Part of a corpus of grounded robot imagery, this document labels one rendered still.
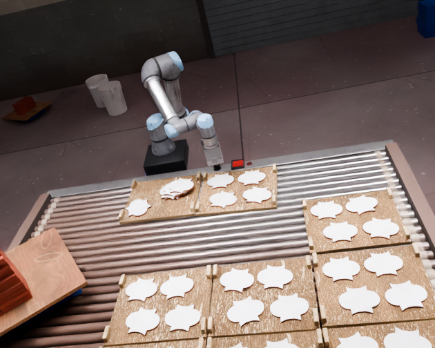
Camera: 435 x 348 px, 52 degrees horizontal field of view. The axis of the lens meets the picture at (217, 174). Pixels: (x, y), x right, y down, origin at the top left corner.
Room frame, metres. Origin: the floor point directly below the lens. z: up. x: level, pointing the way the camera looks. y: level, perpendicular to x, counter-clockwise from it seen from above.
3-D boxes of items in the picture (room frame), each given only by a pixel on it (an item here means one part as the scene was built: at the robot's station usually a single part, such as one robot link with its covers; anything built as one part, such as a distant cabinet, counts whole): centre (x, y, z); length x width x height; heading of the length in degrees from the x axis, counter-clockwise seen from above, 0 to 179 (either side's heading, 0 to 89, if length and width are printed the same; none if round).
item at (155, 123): (2.52, 0.28, 1.11); 0.13 x 0.12 x 0.14; 107
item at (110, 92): (5.57, 1.06, 0.19); 0.30 x 0.30 x 0.37
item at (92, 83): (5.95, 1.26, 0.19); 0.30 x 0.30 x 0.37
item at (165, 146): (2.52, 0.29, 1.00); 0.15 x 0.15 x 0.10
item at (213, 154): (2.01, 0.00, 1.13); 0.10 x 0.09 x 0.16; 175
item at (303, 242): (1.54, 0.18, 0.90); 1.95 x 0.05 x 0.05; 79
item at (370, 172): (1.98, 0.09, 0.90); 1.95 x 0.05 x 0.05; 79
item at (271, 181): (1.92, -0.08, 0.93); 0.41 x 0.35 x 0.02; 75
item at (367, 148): (2.20, 0.04, 0.88); 2.08 x 0.08 x 0.06; 79
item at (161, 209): (2.03, 0.32, 0.93); 0.41 x 0.35 x 0.02; 77
